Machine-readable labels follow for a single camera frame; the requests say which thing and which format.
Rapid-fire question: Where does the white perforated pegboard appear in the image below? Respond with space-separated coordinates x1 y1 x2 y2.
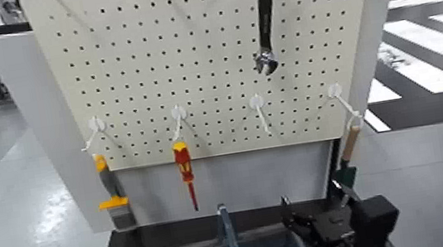
18 0 396 183

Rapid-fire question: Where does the white pegboard hook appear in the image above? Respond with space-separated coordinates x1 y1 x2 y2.
167 103 192 143
76 114 110 153
326 79 366 133
247 92 273 138

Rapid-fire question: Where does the red yellow screwdriver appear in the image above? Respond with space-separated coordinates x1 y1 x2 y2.
171 139 200 214

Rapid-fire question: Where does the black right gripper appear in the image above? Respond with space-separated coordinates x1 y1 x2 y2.
278 183 373 247

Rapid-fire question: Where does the black adjustable wrench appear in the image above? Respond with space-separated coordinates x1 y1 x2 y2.
245 0 287 78

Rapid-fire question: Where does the white backing panel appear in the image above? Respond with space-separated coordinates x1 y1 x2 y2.
0 0 425 247

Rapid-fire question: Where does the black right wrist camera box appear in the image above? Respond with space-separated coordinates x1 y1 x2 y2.
348 191 405 247

